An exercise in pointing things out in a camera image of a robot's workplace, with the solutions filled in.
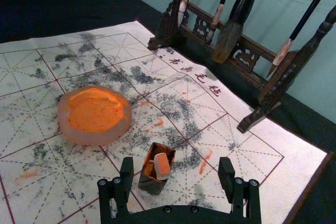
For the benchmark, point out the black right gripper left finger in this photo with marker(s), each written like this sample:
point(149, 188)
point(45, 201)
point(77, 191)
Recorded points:
point(126, 171)

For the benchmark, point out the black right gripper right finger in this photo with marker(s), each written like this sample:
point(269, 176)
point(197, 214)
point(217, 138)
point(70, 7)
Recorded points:
point(226, 174)

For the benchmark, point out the black table cloth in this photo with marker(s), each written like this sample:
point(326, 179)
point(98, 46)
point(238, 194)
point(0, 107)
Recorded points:
point(78, 11)

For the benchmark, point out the dark seal holder box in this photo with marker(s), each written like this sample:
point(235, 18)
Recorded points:
point(151, 182)

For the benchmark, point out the pale stone seal orange face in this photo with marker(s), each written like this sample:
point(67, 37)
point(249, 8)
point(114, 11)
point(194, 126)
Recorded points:
point(162, 166)

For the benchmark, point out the white felt mat red grid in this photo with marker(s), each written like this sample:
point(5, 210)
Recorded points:
point(78, 176)

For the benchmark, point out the pink stone dish orange paste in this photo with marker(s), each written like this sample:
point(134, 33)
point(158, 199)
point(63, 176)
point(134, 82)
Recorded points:
point(94, 115)

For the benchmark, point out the dark carved wooden brush rack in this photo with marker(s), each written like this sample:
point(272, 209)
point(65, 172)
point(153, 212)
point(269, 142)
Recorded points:
point(170, 24)

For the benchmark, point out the large brush bushy brown head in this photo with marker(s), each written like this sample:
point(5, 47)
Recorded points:
point(228, 40)

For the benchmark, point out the long brush pointed dark tip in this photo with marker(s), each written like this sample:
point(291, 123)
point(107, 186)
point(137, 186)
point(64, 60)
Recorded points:
point(304, 16)

